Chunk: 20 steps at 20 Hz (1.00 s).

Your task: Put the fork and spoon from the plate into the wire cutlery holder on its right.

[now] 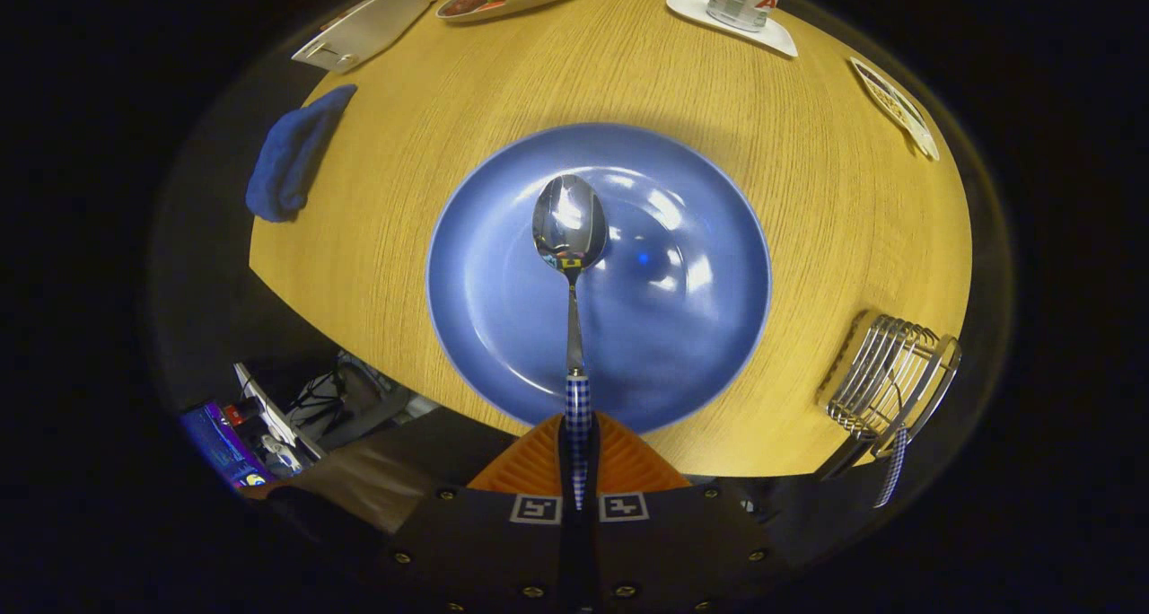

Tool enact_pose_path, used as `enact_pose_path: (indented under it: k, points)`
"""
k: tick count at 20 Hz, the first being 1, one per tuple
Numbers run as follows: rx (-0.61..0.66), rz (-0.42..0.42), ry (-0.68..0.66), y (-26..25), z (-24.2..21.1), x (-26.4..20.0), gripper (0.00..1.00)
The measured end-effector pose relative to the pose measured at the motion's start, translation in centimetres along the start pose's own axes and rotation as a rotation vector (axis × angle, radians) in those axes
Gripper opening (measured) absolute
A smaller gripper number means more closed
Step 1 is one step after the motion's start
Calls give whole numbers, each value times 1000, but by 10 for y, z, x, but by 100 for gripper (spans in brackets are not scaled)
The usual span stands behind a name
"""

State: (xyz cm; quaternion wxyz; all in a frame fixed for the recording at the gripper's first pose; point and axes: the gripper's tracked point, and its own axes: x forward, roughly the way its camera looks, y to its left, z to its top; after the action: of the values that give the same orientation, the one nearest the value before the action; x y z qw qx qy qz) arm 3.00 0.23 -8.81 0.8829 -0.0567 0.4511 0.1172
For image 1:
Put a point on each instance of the white divided tray with beans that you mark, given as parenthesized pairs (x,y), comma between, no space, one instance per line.
(898,107)

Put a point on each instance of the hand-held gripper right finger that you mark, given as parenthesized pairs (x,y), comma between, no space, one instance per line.
(664,542)

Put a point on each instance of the colourful lit device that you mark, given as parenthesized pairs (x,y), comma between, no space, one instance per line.
(220,443)

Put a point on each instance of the white power strip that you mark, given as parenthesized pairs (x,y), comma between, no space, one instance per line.
(274,416)

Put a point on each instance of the person's beige trousers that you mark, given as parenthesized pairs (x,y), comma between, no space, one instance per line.
(386,479)

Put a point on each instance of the blue folded cloth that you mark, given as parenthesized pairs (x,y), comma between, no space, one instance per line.
(292,156)

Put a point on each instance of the white toaster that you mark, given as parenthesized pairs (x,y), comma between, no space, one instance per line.
(363,30)

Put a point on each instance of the blue round plate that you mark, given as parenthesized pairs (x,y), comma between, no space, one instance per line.
(682,327)

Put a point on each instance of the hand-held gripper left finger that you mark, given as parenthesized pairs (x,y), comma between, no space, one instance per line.
(485,542)

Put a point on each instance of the white square coaster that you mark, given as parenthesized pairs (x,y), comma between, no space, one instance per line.
(772,38)

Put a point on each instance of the black table clamp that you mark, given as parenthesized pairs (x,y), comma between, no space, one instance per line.
(844,460)

